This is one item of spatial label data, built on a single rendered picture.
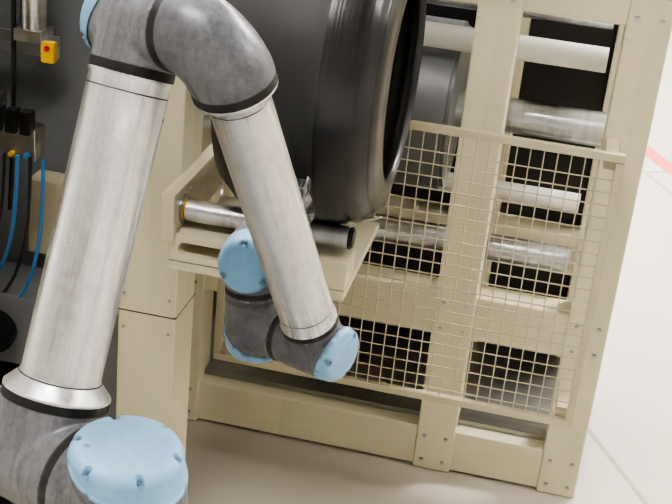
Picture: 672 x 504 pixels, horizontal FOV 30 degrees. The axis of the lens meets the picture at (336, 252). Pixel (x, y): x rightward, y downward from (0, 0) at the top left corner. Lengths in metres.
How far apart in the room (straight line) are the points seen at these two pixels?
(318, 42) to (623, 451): 1.83
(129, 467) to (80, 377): 0.17
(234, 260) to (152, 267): 0.71
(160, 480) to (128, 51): 0.55
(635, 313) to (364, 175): 2.29
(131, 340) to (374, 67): 0.89
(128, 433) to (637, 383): 2.54
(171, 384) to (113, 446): 1.12
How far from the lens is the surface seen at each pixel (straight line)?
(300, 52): 2.18
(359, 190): 2.29
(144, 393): 2.79
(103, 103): 1.67
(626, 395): 3.91
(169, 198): 2.43
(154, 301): 2.67
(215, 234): 2.48
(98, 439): 1.66
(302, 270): 1.80
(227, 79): 1.59
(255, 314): 1.99
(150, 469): 1.61
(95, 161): 1.67
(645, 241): 5.04
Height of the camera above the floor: 1.88
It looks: 25 degrees down
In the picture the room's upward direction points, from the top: 6 degrees clockwise
